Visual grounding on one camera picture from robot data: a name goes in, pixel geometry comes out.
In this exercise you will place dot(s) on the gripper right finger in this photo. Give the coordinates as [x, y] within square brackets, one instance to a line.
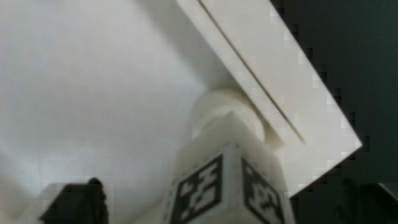
[366, 203]

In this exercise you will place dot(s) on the white square tabletop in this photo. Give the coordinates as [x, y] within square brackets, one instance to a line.
[108, 61]

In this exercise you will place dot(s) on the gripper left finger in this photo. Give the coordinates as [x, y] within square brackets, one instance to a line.
[78, 206]

